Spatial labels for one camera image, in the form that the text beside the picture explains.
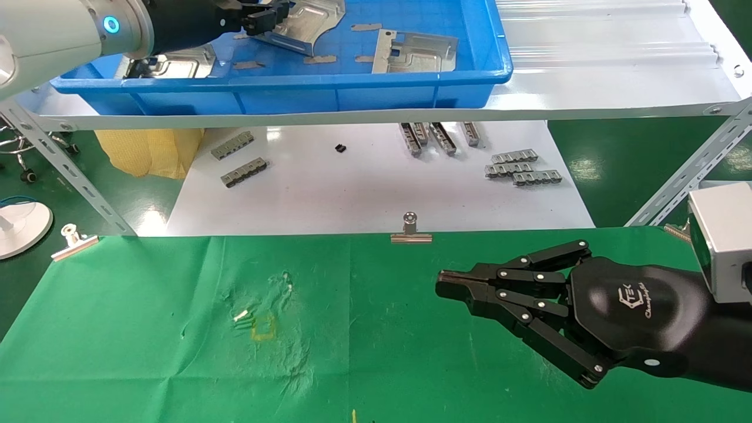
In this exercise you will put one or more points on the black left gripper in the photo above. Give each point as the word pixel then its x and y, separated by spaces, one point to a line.
pixel 226 14

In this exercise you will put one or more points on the grey slotted metal rail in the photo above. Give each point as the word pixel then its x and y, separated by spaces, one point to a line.
pixel 537 178
pixel 410 141
pixel 471 134
pixel 506 170
pixel 244 173
pixel 232 145
pixel 422 133
pixel 443 138
pixel 514 157

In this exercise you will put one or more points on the green table cloth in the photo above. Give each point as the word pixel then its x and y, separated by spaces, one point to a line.
pixel 235 364

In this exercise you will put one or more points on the blue plastic tray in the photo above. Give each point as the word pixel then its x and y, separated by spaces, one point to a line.
pixel 352 97

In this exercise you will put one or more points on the chrome wheeled stool base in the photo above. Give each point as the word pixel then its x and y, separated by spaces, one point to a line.
pixel 26 147

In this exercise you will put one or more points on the white round stand base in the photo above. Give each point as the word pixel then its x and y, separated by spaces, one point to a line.
pixel 23 229

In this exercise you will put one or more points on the grey perforated angle upright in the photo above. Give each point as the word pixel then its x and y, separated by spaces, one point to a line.
pixel 59 161
pixel 687 170

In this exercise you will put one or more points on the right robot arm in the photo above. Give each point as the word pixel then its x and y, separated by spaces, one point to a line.
pixel 728 341

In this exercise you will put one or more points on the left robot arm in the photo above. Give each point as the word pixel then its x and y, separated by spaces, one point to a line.
pixel 59 35

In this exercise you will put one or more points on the white metal shelf board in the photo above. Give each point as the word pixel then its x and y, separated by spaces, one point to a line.
pixel 587 59

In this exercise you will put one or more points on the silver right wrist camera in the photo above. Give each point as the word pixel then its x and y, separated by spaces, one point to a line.
pixel 728 241

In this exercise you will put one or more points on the bent sheet metal bracket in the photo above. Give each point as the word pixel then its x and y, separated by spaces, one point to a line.
pixel 311 23
pixel 176 66
pixel 417 56

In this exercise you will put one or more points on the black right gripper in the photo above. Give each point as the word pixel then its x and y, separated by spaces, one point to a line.
pixel 634 311

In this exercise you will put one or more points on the yellow plastic bag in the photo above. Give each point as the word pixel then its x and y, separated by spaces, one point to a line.
pixel 147 153

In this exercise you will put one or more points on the small white tape scrap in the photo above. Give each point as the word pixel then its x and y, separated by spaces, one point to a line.
pixel 241 316

